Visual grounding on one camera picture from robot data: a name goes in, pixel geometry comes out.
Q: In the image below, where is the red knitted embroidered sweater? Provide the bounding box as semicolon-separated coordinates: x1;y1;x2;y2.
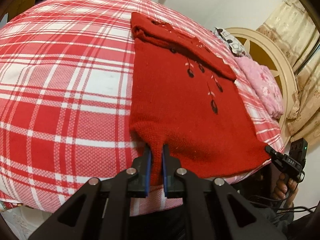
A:
130;12;269;185

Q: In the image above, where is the person right hand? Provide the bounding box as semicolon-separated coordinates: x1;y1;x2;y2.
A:
271;173;298;207

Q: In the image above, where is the pink floral folded blanket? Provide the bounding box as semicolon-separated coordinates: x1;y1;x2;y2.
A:
235;56;284;119

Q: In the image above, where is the cream round wooden headboard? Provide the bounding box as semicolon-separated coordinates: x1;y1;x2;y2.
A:
226;28;297;145

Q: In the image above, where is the black white patterned pillow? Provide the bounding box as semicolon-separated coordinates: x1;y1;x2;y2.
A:
213;27;252;59

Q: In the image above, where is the beige side window curtain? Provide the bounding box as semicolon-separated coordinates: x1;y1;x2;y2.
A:
257;0;319;146

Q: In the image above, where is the red white plaid bed sheet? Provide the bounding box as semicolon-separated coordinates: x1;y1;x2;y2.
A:
1;0;284;216

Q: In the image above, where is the black cable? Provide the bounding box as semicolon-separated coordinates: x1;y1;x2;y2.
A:
247;169;318;214

